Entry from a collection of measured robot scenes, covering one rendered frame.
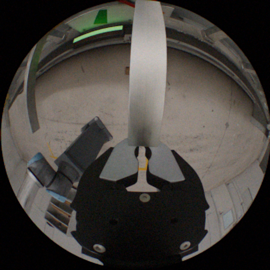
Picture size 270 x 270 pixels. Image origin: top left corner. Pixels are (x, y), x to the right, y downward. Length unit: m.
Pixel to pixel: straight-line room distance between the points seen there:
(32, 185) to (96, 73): 1.06
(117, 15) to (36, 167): 0.69
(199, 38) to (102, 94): 0.93
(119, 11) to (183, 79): 0.91
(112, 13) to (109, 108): 0.91
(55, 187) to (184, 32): 0.88
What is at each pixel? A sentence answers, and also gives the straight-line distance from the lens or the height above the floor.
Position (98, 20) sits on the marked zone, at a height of 0.74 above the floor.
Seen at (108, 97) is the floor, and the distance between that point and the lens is 0.99.
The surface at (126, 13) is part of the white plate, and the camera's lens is 0.30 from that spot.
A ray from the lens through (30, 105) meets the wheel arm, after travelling 0.25.
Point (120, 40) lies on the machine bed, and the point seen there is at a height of 0.16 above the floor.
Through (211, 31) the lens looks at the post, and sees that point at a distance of 0.37.
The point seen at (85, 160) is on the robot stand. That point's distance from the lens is 0.75.
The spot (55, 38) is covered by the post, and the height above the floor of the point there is 0.75.
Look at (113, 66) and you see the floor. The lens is 1.00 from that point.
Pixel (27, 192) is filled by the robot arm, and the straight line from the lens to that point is 0.61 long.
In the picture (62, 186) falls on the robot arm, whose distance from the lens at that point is 0.65.
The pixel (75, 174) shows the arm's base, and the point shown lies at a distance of 0.70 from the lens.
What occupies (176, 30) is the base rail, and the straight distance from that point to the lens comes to 0.34.
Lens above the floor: 0.94
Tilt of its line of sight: 62 degrees down
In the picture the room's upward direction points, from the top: 175 degrees counter-clockwise
